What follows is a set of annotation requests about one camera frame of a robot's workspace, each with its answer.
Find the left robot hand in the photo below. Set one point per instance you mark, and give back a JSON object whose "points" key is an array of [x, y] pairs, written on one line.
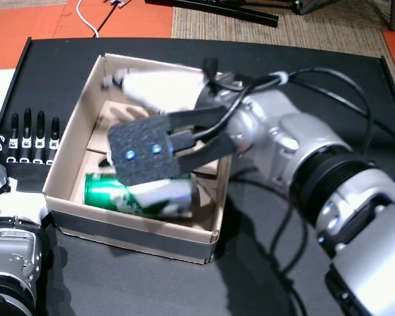
{"points": [[19, 200]]}

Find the green soda can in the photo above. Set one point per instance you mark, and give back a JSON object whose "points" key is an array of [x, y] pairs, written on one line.
{"points": [[105, 192]]}

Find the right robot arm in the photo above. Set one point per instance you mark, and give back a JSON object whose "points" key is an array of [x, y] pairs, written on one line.
{"points": [[316, 148]]}

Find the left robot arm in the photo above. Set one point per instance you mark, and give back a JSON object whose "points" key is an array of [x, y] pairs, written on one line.
{"points": [[11, 263]]}

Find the cardboard paper box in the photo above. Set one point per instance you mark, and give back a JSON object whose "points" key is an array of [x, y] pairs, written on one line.
{"points": [[131, 235]]}

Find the black stand bar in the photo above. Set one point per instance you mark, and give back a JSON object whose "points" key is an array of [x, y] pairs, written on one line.
{"points": [[217, 10]]}

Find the beige woven rug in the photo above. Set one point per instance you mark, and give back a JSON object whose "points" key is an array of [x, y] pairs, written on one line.
{"points": [[316, 36]]}

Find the black tripod legs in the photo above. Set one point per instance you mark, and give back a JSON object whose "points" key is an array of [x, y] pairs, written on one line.
{"points": [[349, 5]]}

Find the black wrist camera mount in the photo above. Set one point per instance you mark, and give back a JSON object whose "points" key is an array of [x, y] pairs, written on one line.
{"points": [[141, 154]]}

